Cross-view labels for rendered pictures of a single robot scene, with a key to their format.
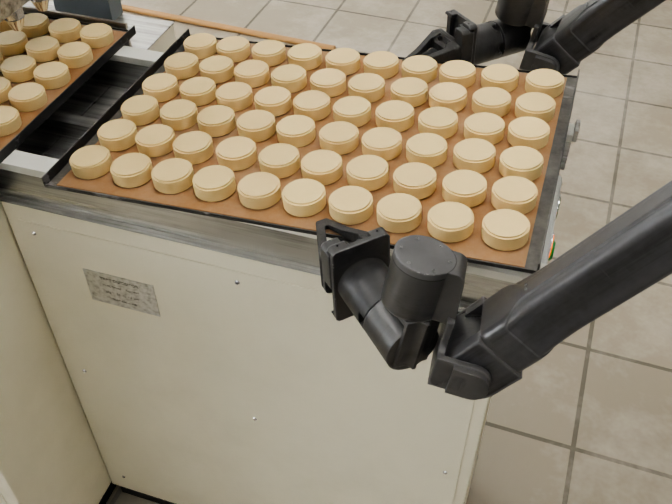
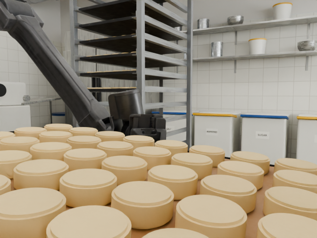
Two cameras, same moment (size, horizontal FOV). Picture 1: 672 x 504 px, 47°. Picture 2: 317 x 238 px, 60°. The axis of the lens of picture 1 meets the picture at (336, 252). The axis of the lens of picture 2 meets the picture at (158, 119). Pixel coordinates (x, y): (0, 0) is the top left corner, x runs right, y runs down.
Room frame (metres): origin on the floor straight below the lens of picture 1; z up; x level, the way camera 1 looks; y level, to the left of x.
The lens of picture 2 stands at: (1.09, 0.07, 1.02)
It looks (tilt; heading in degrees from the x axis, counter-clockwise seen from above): 5 degrees down; 188
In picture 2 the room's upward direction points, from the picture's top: straight up
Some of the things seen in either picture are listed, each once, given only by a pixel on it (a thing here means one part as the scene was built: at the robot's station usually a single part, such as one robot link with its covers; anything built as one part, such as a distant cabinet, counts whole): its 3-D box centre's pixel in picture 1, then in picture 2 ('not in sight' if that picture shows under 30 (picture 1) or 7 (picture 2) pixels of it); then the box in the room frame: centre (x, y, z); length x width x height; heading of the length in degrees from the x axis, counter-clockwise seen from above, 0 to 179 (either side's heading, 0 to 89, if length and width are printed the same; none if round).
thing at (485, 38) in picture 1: (472, 45); not in sight; (1.04, -0.20, 0.93); 0.07 x 0.07 x 0.10; 27
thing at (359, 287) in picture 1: (370, 290); (142, 138); (0.54, -0.04, 0.93); 0.07 x 0.07 x 0.10; 26
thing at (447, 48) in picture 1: (431, 63); not in sight; (1.01, -0.14, 0.92); 0.09 x 0.07 x 0.07; 117
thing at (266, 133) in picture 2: not in sight; (265, 142); (-2.70, 0.98, 0.39); 0.64 x 0.54 x 0.77; 159
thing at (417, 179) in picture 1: (414, 180); (84, 145); (0.70, -0.09, 0.95); 0.05 x 0.05 x 0.02
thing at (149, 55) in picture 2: not in sight; (164, 59); (-0.56, -0.12, 1.23); 0.64 x 0.03 x 0.03; 159
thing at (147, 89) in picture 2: not in sight; (164, 89); (-0.56, -0.12, 1.05); 0.64 x 0.03 x 0.03; 159
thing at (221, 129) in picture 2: not in sight; (217, 138); (-2.92, 0.37, 0.39); 0.64 x 0.54 x 0.77; 161
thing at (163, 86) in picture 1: (160, 87); not in sight; (0.94, 0.25, 0.92); 0.05 x 0.05 x 0.02
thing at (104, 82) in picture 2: not in sight; (112, 94); (-3.38, -1.32, 1.02); 1.40 x 0.91 x 2.05; 70
